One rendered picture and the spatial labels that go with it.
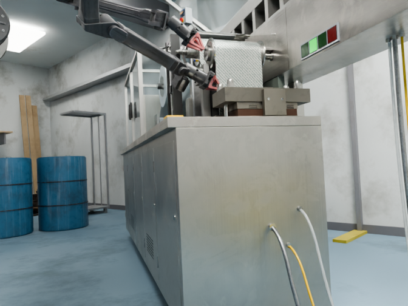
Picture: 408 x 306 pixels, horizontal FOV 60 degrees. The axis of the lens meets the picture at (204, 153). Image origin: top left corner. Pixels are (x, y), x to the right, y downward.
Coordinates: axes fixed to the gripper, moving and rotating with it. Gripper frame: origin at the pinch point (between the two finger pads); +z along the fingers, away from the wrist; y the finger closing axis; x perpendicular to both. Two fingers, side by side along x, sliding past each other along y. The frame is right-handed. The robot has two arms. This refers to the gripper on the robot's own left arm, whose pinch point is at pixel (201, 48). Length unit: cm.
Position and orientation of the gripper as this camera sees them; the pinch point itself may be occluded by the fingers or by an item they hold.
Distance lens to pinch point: 175.4
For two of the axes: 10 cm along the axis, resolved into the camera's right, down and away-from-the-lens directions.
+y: 3.0, -0.5, -9.5
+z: 7.6, 6.2, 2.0
